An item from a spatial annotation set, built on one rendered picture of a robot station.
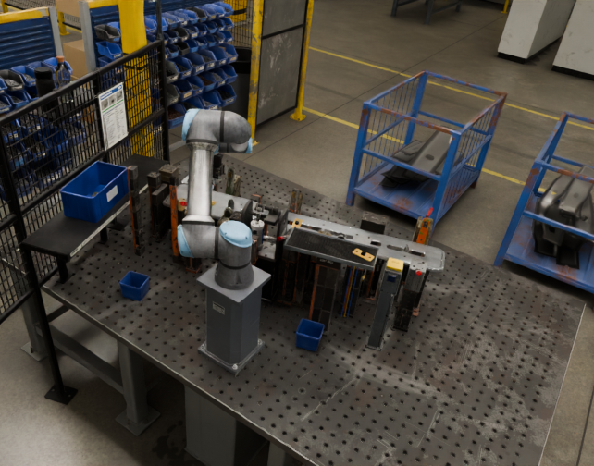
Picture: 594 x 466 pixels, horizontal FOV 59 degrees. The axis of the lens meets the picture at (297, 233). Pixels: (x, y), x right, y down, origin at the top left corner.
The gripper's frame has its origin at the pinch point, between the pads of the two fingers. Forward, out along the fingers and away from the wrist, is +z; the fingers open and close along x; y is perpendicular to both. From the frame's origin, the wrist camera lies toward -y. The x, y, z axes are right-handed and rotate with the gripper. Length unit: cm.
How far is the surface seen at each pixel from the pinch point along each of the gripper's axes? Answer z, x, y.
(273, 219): -8.1, -23.7, 41.3
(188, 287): 38.0, -30.4, 4.2
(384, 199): 87, 182, 79
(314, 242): -9, -33, 62
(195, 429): 85, -71, 27
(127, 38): -50, 43, -64
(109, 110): -26, 7, -55
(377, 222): 4, 14, 84
